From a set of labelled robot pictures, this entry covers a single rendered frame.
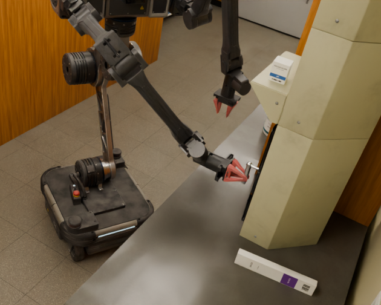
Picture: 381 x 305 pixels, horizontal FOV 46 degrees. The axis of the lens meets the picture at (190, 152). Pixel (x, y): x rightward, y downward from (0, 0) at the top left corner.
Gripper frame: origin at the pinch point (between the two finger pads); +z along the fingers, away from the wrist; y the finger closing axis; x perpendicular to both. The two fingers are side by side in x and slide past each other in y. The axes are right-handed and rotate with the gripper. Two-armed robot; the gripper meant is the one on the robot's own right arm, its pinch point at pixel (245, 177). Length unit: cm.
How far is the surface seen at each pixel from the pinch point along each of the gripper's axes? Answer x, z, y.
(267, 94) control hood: -34.7, -0.1, -4.9
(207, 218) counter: 20.3, -8.0, -5.5
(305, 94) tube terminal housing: -38.8, 10.1, -4.8
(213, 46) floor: 118, -168, 354
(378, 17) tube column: -63, 20, -1
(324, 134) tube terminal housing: -28.6, 18.6, -2.6
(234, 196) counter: 20.6, -5.0, 12.0
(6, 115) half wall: 91, -191, 64
